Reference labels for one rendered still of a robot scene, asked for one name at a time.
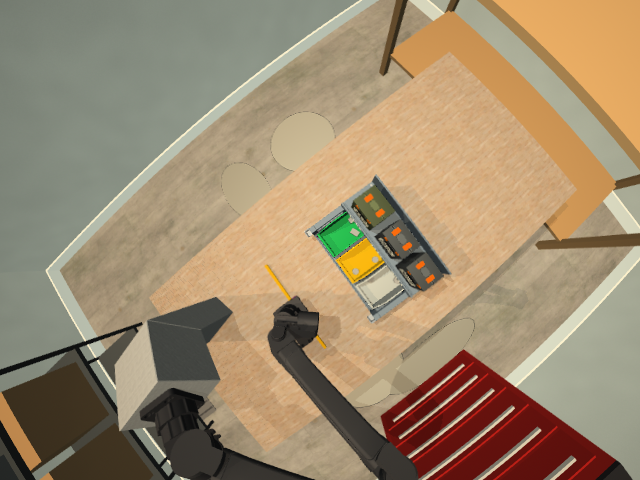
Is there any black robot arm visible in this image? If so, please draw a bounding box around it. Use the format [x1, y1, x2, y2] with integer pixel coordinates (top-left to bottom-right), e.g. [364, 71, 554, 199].
[140, 308, 418, 480]

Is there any dark green case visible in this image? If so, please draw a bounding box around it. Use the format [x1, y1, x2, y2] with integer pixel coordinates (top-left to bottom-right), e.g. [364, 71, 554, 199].
[351, 185, 395, 230]

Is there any grey metal shelf rack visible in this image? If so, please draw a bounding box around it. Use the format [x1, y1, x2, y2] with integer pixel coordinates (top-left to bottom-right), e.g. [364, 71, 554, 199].
[304, 175, 452, 324]

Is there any yellow open bin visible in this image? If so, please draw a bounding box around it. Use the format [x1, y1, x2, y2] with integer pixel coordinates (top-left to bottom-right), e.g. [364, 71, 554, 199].
[336, 238, 384, 283]

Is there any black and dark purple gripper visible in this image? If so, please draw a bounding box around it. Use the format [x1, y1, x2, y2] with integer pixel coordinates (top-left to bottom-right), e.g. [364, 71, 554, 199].
[273, 296, 308, 317]

